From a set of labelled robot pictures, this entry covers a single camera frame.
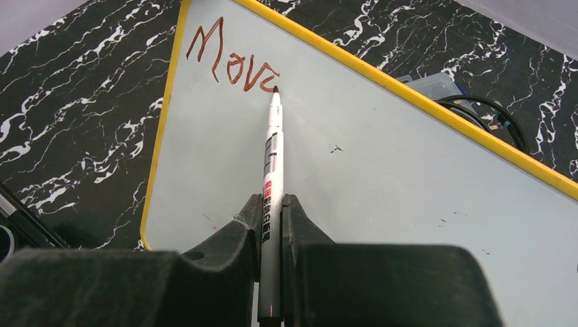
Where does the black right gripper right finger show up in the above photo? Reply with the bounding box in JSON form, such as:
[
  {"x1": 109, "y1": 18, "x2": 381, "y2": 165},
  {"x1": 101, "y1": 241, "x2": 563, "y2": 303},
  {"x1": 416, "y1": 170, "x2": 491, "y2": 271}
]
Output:
[{"x1": 282, "y1": 195, "x2": 502, "y2": 326}]

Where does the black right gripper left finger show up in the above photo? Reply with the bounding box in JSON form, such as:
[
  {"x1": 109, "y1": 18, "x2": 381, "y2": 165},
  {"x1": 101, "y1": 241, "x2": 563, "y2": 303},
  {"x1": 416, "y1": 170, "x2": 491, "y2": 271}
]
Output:
[{"x1": 1, "y1": 194, "x2": 262, "y2": 326}]

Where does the white whiteboard marker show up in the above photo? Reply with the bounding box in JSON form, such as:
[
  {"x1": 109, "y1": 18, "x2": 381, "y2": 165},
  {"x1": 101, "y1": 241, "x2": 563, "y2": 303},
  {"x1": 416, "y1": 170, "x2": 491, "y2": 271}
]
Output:
[{"x1": 257, "y1": 86, "x2": 284, "y2": 326}]

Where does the yellow framed whiteboard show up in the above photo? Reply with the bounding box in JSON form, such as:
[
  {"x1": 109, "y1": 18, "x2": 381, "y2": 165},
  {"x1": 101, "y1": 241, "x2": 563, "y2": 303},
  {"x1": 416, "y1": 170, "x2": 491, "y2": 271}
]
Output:
[{"x1": 140, "y1": 1, "x2": 577, "y2": 326}]

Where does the clear plastic screw box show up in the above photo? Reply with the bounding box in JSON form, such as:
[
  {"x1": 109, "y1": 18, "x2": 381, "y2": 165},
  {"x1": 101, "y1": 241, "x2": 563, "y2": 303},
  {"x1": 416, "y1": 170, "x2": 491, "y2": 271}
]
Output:
[{"x1": 397, "y1": 72, "x2": 466, "y2": 100}]

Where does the black coiled cable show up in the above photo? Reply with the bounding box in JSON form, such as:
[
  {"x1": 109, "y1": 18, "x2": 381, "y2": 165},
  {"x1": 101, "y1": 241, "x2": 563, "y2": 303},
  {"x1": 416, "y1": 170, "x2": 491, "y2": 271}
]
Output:
[{"x1": 436, "y1": 95, "x2": 529, "y2": 153}]

